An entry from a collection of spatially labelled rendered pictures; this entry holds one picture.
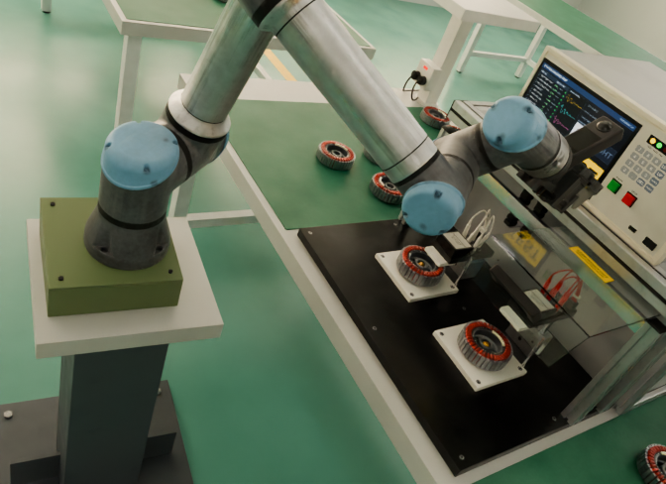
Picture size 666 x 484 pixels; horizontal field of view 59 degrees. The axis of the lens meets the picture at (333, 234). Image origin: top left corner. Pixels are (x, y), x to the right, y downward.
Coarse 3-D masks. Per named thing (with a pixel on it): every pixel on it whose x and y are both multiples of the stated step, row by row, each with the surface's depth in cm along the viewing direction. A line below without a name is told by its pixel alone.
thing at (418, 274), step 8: (408, 248) 137; (416, 248) 138; (424, 248) 139; (400, 256) 135; (408, 256) 135; (416, 256) 139; (424, 256) 139; (400, 264) 134; (408, 264) 133; (416, 264) 135; (424, 264) 137; (432, 264) 138; (400, 272) 134; (408, 272) 132; (416, 272) 132; (424, 272) 132; (432, 272) 133; (440, 272) 134; (408, 280) 133; (416, 280) 133; (424, 280) 132; (432, 280) 132
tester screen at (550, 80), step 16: (544, 64) 119; (544, 80) 120; (560, 80) 117; (528, 96) 123; (544, 96) 120; (560, 96) 117; (576, 96) 114; (592, 96) 111; (544, 112) 120; (560, 112) 117; (576, 112) 114; (592, 112) 112; (608, 112) 109; (560, 128) 118; (624, 128) 107; (592, 160) 112
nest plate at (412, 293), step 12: (396, 252) 141; (384, 264) 136; (396, 276) 134; (444, 276) 140; (408, 288) 132; (420, 288) 133; (432, 288) 135; (444, 288) 136; (456, 288) 138; (408, 300) 130; (420, 300) 132
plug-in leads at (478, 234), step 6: (474, 216) 139; (486, 216) 138; (492, 216) 139; (486, 222) 141; (468, 228) 140; (486, 228) 136; (492, 228) 138; (462, 234) 142; (474, 234) 138; (480, 234) 143; (468, 240) 140; (474, 240) 143; (480, 240) 137; (474, 246) 139
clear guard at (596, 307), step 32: (480, 256) 104; (512, 256) 102; (544, 256) 105; (576, 256) 109; (480, 288) 101; (544, 288) 97; (576, 288) 100; (608, 288) 103; (512, 320) 96; (544, 320) 94; (576, 320) 93; (608, 320) 96; (640, 320) 99; (544, 352) 92
